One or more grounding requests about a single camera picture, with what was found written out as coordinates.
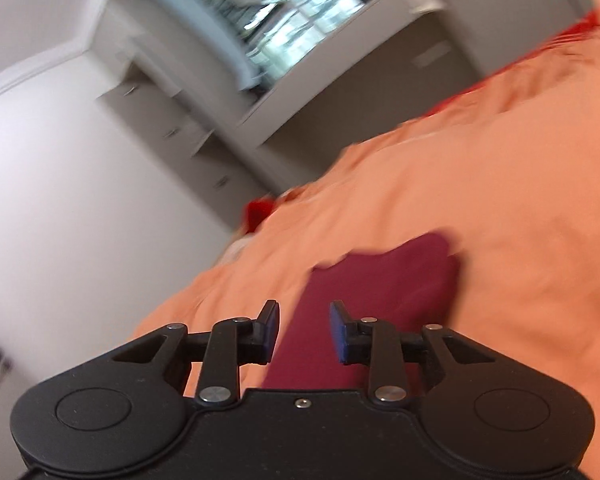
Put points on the large glass window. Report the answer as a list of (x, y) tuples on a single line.
[(280, 15)]

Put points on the dark red long-sleeved shirt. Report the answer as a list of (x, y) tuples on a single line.
[(380, 280)]

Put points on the red plush cloth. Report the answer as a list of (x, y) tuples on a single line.
[(259, 210)]

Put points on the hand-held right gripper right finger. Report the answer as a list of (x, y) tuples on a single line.
[(338, 332)]

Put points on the orange blanket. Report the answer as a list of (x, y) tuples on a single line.
[(505, 185)]

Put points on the grey built-in wardrobe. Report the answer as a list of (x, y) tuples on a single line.
[(330, 125)]

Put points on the pale patterned pillow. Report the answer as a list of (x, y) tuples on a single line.
[(237, 249)]

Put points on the white wall outlet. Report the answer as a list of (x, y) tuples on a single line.
[(430, 54)]

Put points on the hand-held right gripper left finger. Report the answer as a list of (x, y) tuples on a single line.
[(271, 331)]

